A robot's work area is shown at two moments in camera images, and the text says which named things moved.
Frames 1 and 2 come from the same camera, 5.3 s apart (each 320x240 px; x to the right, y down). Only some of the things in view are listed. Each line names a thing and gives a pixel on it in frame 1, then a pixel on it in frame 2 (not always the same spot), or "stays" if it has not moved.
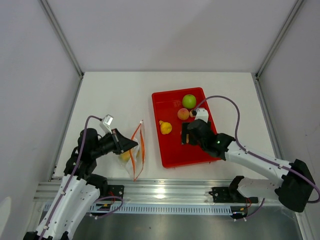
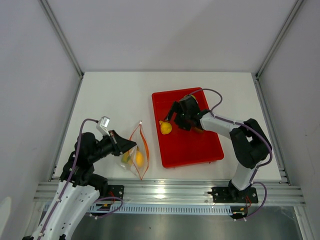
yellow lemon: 166,127 stays
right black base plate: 226,195 stays
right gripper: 184,132 -> 176,107
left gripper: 124,144 stays
